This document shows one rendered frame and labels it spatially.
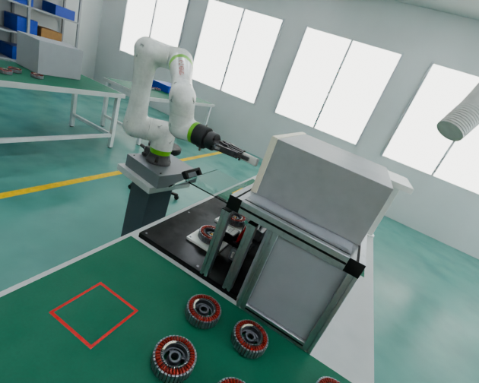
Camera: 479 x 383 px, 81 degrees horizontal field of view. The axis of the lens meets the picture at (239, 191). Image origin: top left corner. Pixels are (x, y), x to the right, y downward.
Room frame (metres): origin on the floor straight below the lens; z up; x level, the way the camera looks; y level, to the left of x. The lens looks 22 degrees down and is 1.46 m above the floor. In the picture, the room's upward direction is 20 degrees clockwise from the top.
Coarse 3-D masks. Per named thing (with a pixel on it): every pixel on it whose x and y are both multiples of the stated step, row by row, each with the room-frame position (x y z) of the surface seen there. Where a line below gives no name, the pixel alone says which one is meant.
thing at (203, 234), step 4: (200, 228) 1.05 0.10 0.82; (204, 228) 1.06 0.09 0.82; (208, 228) 1.08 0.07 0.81; (212, 228) 1.09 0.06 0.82; (200, 232) 1.03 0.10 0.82; (204, 232) 1.03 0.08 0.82; (208, 232) 1.06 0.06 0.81; (212, 232) 1.07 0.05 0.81; (200, 236) 1.02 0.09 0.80; (204, 236) 1.01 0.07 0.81; (208, 236) 1.01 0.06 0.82; (204, 240) 1.00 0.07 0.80; (208, 240) 1.00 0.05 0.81
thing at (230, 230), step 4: (228, 228) 1.04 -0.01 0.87; (232, 228) 1.05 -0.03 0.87; (228, 232) 1.01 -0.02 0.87; (232, 232) 1.02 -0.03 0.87; (236, 232) 1.04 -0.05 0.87; (224, 236) 1.00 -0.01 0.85; (228, 236) 1.00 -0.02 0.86; (232, 236) 0.99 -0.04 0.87; (236, 236) 1.03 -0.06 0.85; (224, 240) 1.00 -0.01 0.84; (228, 240) 0.99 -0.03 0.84; (232, 240) 0.99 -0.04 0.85; (240, 240) 1.02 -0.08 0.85; (232, 244) 0.99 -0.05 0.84; (236, 244) 0.98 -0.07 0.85; (252, 244) 1.03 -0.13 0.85; (252, 248) 1.02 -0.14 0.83; (248, 252) 0.96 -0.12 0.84
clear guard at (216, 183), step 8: (200, 176) 1.00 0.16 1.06; (208, 176) 1.03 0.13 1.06; (216, 176) 1.06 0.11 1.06; (224, 176) 1.09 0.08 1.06; (176, 184) 0.93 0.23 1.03; (192, 184) 0.91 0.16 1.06; (200, 184) 0.93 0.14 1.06; (208, 184) 0.96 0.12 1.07; (216, 184) 0.98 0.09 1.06; (224, 184) 1.01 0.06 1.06; (232, 184) 1.04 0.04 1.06; (240, 184) 1.08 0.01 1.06; (208, 192) 0.89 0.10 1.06; (216, 192) 0.91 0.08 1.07; (224, 192) 0.93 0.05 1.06; (224, 200) 0.87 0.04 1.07
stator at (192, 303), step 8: (192, 296) 0.70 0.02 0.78; (200, 296) 0.71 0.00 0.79; (208, 296) 0.72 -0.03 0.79; (192, 304) 0.67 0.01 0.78; (200, 304) 0.70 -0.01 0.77; (208, 304) 0.70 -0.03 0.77; (216, 304) 0.70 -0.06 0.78; (192, 312) 0.64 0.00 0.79; (200, 312) 0.66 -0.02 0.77; (216, 312) 0.67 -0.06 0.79; (192, 320) 0.62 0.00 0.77; (200, 320) 0.63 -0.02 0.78; (208, 320) 0.63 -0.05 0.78; (216, 320) 0.64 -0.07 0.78; (208, 328) 0.63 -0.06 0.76
